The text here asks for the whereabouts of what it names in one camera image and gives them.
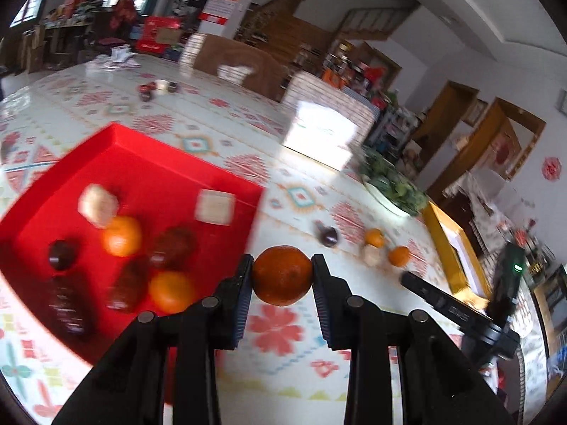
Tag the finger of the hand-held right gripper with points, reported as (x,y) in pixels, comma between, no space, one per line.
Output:
(427,291)

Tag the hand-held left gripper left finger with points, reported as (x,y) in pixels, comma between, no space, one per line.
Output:
(242,301)

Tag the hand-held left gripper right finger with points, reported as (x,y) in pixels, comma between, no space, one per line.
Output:
(322,314)

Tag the brown date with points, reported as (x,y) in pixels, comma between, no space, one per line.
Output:
(67,305)
(128,283)
(175,247)

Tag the red tray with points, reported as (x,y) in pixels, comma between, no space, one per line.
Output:
(155,177)

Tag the small orange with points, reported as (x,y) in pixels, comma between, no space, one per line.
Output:
(375,238)
(399,256)

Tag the gold cardboard box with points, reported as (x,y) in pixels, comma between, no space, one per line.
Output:
(436,225)

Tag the pale green oval plate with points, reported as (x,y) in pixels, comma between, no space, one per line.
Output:
(385,199)

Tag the plate of green leaves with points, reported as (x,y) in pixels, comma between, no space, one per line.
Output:
(396,186)

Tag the wide wooden door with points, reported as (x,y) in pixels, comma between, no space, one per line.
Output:
(496,150)

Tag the metal storage rack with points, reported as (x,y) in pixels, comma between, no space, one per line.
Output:
(394,130)

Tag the narrow wooden door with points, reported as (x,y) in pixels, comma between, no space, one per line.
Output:
(447,119)

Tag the white box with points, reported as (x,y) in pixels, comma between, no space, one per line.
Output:
(319,135)

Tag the chair with patterned cover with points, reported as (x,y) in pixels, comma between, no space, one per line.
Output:
(336,97)

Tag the small glass jar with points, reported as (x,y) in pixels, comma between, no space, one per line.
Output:
(167,86)

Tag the brown chair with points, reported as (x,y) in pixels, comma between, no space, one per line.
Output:
(239,64)

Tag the loose white papers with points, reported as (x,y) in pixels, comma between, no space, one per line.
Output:
(117,56)

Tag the wooden staircase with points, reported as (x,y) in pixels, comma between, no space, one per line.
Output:
(288,26)

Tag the red cardboard box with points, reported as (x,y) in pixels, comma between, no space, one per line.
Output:
(157,35)

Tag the framed wall picture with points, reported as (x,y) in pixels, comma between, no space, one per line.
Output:
(475,112)

